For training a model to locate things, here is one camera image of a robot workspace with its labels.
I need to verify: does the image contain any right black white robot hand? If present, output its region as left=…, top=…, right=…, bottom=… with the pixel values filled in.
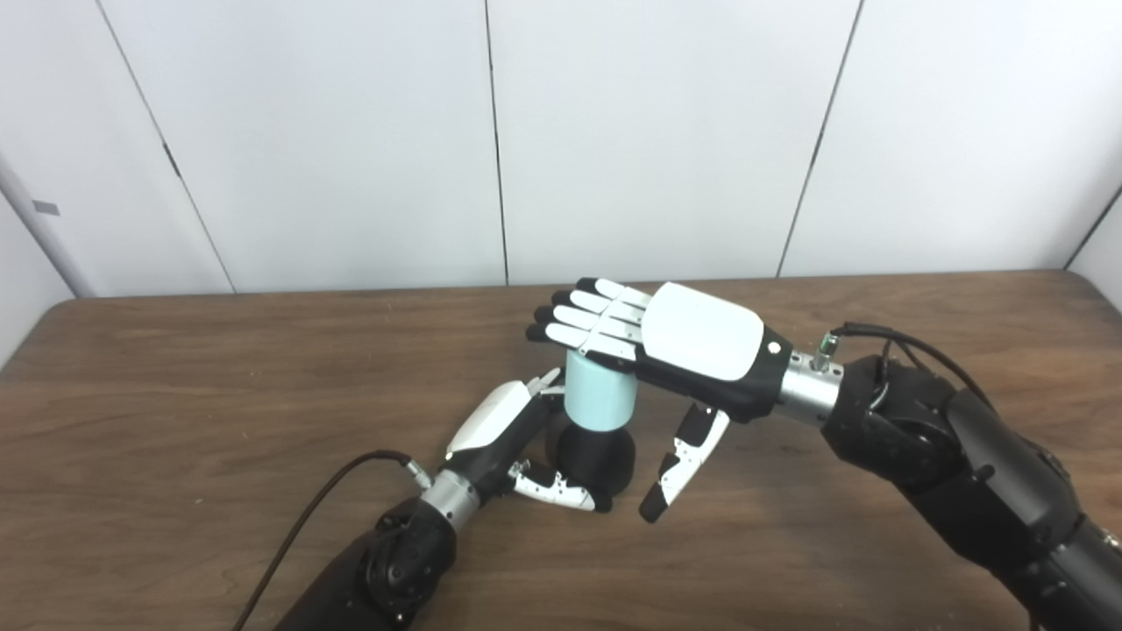
left=525, top=277, right=794, bottom=524

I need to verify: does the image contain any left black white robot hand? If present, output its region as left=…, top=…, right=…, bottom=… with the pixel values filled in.
left=444, top=367, right=613, bottom=514

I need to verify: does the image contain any black funnel-shaped nozzle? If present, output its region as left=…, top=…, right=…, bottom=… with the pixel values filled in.
left=545, top=412, right=637, bottom=496

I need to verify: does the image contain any light-blue short hose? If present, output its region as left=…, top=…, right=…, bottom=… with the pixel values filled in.
left=564, top=349, right=638, bottom=432

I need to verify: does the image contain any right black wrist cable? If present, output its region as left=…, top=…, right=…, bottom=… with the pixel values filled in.
left=811, top=322, right=1000, bottom=413

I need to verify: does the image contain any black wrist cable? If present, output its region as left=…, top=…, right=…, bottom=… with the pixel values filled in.
left=231, top=450, right=432, bottom=631
left=811, top=322, right=1000, bottom=413

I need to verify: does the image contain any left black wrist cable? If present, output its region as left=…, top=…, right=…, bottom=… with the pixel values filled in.
left=231, top=450, right=432, bottom=631

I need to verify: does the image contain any white wall corner post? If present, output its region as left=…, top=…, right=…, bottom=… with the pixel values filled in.
left=0, top=149, right=99, bottom=299

